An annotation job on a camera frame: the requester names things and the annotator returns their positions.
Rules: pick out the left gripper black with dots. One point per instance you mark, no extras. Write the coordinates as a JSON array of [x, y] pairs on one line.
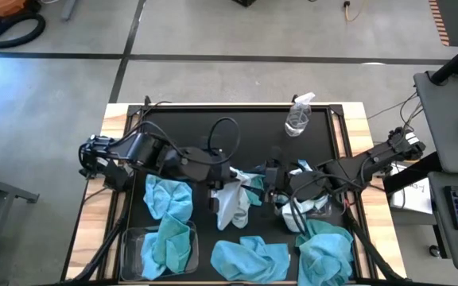
[[217, 168]]

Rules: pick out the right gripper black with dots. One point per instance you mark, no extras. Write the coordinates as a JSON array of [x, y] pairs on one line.
[[280, 180]]

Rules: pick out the teal microfiber towel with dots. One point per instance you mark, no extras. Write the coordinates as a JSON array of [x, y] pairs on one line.
[[256, 186], [324, 228], [173, 242]]

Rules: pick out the white microfiber towel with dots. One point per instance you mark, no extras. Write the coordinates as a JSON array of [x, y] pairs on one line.
[[231, 206]]

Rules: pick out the light blue microfiber towel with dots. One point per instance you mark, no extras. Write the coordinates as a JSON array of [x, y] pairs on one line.
[[149, 258], [324, 262], [249, 260], [167, 196]]

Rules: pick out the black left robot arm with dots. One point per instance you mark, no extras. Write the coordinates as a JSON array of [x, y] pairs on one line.
[[145, 149]]

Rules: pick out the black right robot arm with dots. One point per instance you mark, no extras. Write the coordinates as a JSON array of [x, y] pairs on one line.
[[372, 159]]

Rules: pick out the blue thin cloth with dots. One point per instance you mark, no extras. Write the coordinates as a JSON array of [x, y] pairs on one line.
[[303, 166]]

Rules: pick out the clear spray bottle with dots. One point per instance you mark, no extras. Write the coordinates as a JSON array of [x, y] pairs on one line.
[[297, 121]]

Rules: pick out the white paper sheet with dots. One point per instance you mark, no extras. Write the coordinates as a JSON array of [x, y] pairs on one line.
[[416, 198]]

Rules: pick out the black caster wheel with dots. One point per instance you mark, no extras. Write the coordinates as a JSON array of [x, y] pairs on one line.
[[435, 251]]

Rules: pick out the grey desk shelf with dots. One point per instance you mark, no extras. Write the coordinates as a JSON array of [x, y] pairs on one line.
[[443, 131]]

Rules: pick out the black box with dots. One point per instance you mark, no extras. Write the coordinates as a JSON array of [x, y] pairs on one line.
[[245, 2]]

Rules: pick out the grey keyboard tray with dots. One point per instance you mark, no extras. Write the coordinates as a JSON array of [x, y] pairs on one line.
[[457, 246]]

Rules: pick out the black monitor pole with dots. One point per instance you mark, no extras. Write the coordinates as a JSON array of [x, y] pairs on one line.
[[457, 59]]

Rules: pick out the grey metal bar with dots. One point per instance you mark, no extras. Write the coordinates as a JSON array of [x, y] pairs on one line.
[[69, 8]]

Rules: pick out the orange shop vacuum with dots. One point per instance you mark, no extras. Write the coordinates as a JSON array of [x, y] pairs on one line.
[[6, 6]]

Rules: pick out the black metal table frame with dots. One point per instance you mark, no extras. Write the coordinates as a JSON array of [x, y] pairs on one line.
[[233, 106]]

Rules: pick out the black frame clamp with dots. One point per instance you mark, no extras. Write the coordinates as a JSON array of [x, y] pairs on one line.
[[146, 99]]

